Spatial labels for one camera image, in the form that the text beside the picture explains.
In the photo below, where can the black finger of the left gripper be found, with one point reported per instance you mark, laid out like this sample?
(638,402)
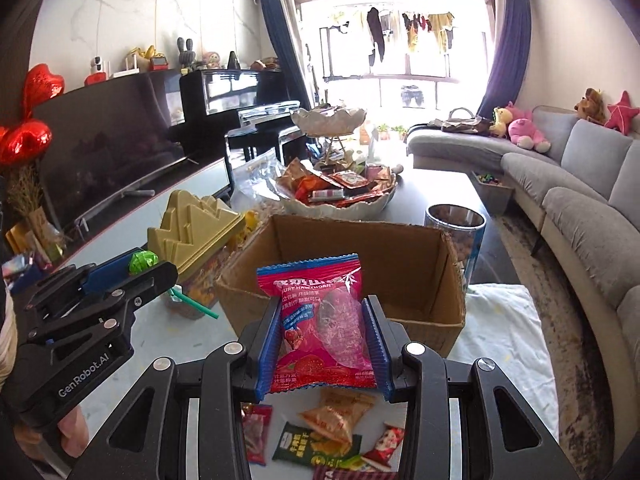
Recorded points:
(128,297)

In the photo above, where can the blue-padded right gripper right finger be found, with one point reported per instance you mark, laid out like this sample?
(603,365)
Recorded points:
(501,435)

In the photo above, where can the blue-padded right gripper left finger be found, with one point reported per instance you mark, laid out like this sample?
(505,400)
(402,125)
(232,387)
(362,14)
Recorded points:
(145,436)

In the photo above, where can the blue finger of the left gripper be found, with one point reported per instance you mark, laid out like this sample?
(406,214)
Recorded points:
(106,276)

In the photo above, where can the green lollipop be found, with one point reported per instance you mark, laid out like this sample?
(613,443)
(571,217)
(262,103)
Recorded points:
(142,262)

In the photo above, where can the red jerky snack packet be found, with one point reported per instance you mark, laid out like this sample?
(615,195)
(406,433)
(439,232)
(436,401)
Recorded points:
(256,420)

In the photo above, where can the small red candy packet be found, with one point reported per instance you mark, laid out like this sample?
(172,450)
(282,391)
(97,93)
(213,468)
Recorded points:
(384,448)

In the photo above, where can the green cracker packet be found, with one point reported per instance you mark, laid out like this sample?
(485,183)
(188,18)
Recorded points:
(305,447)

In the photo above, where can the orange snack packet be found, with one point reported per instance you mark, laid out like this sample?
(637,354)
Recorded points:
(338,413)

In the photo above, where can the maroon Costa cookie packet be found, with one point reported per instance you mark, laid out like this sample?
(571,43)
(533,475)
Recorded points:
(328,473)

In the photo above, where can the pink hawthorn snack packet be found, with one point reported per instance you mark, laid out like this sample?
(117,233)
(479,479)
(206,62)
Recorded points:
(323,339)

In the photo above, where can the person's hand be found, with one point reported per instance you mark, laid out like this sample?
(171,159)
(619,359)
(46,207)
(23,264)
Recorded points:
(74,440)

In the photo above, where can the dried flower bouquet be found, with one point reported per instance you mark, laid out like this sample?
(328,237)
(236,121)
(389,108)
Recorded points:
(25,196)

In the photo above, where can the gold-lidded clear candy jar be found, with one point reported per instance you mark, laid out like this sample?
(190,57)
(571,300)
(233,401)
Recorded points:
(198,235)

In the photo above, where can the light blue table cloth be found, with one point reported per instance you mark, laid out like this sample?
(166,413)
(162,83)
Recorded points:
(501,323)

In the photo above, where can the black television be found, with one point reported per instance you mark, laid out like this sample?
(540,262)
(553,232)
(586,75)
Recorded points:
(105,138)

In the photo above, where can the red heart balloons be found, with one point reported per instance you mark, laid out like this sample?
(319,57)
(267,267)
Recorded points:
(30,138)

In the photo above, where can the brown cardboard box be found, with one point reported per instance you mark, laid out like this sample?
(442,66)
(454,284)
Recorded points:
(412,270)

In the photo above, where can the clear plastic zip bag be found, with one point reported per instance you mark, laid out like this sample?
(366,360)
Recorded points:
(255,186)

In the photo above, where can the clear nut canister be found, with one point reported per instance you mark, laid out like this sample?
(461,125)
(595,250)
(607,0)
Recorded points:
(466,228)

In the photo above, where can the black piano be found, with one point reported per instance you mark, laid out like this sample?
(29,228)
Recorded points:
(230,110)

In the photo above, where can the tiered white snack bowl stand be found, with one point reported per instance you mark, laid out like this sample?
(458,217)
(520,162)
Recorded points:
(336,182)

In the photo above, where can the grey curved sofa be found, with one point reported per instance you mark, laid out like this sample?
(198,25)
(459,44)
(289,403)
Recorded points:
(583,199)

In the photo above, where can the pink plush toy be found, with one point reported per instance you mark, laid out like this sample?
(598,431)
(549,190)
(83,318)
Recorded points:
(523,132)

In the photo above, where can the yellow plush toy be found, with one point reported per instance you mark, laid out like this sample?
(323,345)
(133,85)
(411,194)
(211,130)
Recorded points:
(500,124)

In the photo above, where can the left blue curtain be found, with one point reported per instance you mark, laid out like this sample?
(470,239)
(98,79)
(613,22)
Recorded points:
(282,28)

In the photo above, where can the blue curtain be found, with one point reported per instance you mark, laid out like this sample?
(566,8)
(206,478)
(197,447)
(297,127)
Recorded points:
(282,28)
(511,57)

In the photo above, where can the brown plush lion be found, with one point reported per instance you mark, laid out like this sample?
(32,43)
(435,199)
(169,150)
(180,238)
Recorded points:
(590,107)

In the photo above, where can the red star pillow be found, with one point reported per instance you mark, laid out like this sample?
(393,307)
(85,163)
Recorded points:
(621,115)

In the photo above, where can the right blue curtain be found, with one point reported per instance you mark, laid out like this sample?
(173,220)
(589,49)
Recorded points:
(511,57)

